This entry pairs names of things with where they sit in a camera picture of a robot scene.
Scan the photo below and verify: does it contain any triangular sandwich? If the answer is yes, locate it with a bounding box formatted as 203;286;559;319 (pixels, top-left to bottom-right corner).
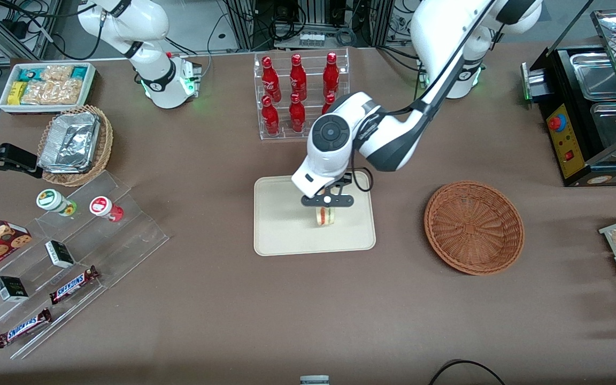
315;206;337;228

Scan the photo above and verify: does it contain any cream plastic tray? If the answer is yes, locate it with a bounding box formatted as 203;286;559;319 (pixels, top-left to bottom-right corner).
253;171;377;257

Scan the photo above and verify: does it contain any light wicker basket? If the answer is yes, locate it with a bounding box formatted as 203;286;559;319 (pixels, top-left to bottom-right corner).
38;105;114;187

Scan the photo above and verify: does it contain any brown round wicker basket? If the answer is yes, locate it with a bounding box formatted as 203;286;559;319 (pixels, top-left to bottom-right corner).
424;181;525;276

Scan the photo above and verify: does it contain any green lidded cup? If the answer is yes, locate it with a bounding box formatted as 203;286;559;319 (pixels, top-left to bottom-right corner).
36;189;78;217

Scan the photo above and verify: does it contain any aluminium foil container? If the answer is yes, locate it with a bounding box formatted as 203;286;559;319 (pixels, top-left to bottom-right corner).
38;112;101;174

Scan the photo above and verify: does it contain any white plastic bin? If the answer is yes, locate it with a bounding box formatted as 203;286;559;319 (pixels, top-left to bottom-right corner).
0;62;97;114

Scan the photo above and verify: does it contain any yellow snack pack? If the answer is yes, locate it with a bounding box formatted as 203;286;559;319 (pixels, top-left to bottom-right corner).
7;81;27;105

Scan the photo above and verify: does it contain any clear bag of crackers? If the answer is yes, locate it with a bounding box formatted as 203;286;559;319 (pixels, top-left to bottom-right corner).
21;80;82;105
41;65;74;82

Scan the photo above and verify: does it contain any clear acrylic bottle rack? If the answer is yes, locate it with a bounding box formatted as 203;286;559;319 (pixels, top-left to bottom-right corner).
253;47;350;141

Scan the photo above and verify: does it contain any red lidded cup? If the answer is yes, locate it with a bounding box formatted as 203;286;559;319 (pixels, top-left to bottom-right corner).
89;196;124;222

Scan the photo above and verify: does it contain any small black box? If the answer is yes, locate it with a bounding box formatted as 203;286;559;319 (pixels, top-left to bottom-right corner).
0;276;29;303
45;240;75;269

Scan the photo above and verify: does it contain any clear acrylic stepped shelf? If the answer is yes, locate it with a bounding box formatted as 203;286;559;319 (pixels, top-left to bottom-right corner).
0;170;170;360

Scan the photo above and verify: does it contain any snickers bar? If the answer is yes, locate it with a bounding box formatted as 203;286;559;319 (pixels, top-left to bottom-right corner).
49;266;100;305
0;308;53;349

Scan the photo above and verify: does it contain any black food warmer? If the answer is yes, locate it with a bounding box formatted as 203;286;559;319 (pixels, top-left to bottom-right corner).
521;8;616;188

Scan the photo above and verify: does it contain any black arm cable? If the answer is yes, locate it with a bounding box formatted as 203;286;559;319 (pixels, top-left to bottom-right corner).
350;0;501;194

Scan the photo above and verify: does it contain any black table cable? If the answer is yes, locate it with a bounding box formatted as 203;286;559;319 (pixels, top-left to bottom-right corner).
428;359;506;385

